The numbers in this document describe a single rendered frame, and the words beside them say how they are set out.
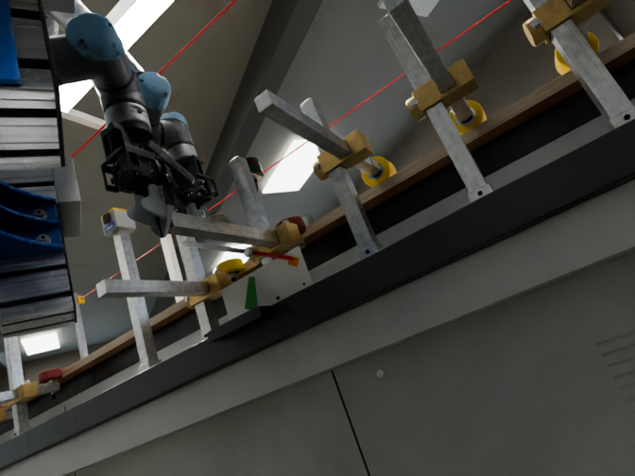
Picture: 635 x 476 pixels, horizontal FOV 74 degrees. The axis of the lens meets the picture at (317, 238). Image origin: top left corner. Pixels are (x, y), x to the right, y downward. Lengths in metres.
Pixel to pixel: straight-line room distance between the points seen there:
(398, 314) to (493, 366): 0.28
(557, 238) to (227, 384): 0.82
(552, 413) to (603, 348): 0.17
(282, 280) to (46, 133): 0.72
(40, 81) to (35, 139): 0.05
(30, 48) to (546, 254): 0.77
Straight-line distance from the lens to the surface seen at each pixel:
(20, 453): 1.93
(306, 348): 1.01
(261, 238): 0.96
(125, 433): 1.50
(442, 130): 0.91
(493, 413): 1.09
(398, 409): 1.15
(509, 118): 1.06
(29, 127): 0.37
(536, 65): 5.56
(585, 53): 0.92
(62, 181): 0.83
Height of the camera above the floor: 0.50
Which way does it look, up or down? 18 degrees up
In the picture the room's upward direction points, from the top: 21 degrees counter-clockwise
